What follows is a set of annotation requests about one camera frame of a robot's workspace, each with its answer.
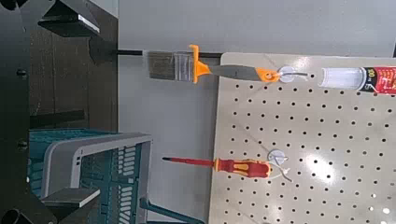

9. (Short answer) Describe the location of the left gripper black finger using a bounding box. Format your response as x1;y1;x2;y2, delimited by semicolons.
37;0;101;38
40;187;102;224

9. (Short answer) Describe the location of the red yellow screwdriver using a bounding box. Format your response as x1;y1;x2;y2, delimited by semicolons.
162;156;273;179

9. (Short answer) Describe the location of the teal grey plastic crate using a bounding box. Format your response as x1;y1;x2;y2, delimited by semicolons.
27;128;153;224

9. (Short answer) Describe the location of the teal metal pegboard stand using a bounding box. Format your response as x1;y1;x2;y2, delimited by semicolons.
139;197;206;224

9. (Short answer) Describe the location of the orange grey paintbrush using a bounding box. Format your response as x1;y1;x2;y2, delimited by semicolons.
146;44;281;84

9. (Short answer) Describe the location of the white round pegboard hook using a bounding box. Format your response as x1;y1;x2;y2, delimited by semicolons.
267;148;289;167
277;64;309;84

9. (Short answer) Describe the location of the beige perforated pegboard panel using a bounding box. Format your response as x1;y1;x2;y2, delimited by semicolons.
207;51;396;224

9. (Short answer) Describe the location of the red black sealant tube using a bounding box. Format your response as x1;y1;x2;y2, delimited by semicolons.
318;65;396;96

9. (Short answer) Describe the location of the white cable tie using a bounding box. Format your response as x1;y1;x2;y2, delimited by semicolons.
269;162;293;183

